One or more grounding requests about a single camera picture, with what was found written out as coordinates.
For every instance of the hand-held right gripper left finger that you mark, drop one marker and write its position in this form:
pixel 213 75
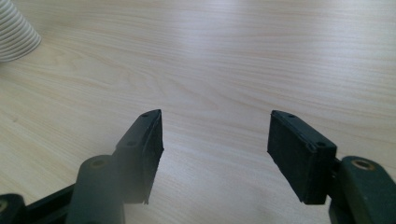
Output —
pixel 141 155

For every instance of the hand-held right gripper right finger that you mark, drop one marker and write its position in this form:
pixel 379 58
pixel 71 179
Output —
pixel 295 155

